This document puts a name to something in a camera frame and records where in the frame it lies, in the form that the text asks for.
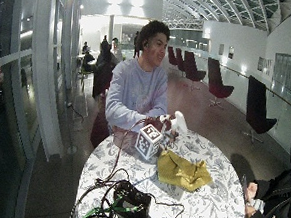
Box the floral tablecloth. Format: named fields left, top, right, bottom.
left=72, top=121, right=257, bottom=218

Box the yellow cloth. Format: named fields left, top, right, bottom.
left=155, top=148, right=216, bottom=194

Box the white marker cube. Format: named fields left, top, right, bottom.
left=134, top=122, right=165, bottom=162

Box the black device box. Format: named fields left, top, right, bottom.
left=111, top=179, right=154, bottom=218

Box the the person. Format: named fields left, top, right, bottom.
left=102, top=16, right=176, bottom=155

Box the red cable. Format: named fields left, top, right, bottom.
left=104, top=115, right=157, bottom=186

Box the wall window panel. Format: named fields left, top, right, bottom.
left=270, top=52, right=291, bottom=102

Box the wall poster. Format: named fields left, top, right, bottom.
left=256, top=56, right=265, bottom=73

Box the black cable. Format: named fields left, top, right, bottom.
left=71, top=164, right=204, bottom=218

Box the green cable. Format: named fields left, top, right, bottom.
left=78, top=190, right=144, bottom=218

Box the wall handrail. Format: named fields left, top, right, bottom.
left=199, top=52, right=291, bottom=118

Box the white pillar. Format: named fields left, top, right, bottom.
left=23, top=0, right=76, bottom=162

